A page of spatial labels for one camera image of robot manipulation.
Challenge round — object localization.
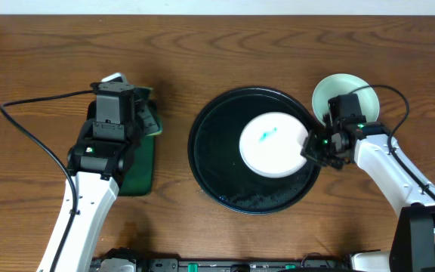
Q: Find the green yellow sponge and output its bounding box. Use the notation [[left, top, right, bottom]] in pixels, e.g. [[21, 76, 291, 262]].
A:
[[137, 87, 162, 136]]

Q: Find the light green stained plate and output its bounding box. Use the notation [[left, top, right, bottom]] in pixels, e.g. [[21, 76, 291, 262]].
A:
[[312, 73, 380, 126]]

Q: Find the white stained plate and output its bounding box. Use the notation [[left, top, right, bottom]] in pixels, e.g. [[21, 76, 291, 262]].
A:
[[239, 112, 308, 178]]

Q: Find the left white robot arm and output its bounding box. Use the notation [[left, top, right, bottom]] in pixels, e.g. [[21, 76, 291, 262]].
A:
[[38, 73, 162, 271]]

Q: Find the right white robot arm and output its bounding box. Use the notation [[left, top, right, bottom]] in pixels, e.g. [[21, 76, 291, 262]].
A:
[[301, 116, 435, 271]]

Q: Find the black rectangular tray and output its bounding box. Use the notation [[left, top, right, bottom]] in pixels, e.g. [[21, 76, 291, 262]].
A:
[[119, 134, 156, 197]]

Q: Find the black round tray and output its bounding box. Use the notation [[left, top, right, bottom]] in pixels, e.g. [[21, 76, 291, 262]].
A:
[[187, 86, 320, 215]]

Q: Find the left black camera cable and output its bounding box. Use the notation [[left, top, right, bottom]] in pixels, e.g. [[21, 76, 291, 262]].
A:
[[0, 89, 94, 272]]

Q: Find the black camera cable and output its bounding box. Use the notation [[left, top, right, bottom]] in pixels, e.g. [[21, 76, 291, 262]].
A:
[[347, 84, 435, 231], [0, 89, 94, 272]]

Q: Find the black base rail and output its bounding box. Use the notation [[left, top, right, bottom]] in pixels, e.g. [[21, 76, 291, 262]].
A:
[[89, 247, 351, 272]]

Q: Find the right black camera cable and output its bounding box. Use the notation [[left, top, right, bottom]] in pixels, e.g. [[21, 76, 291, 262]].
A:
[[347, 84, 435, 231]]

